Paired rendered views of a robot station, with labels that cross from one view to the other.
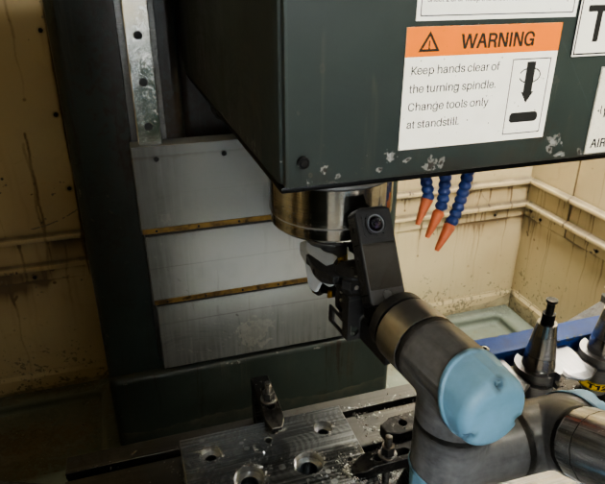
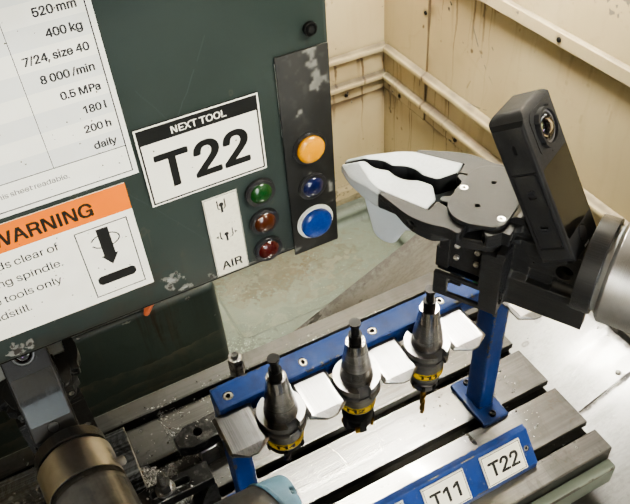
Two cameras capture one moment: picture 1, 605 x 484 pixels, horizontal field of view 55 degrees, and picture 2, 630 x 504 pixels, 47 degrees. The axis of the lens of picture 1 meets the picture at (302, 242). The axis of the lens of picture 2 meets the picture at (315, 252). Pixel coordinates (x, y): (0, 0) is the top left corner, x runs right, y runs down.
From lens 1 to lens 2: 0.44 m
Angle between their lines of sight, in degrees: 19
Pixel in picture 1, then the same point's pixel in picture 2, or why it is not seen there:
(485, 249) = (342, 135)
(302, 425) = not seen: hidden behind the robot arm
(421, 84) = not seen: outside the picture
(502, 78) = (68, 254)
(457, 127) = (32, 311)
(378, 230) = (28, 361)
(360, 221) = not seen: hidden behind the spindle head
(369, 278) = (26, 416)
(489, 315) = (359, 208)
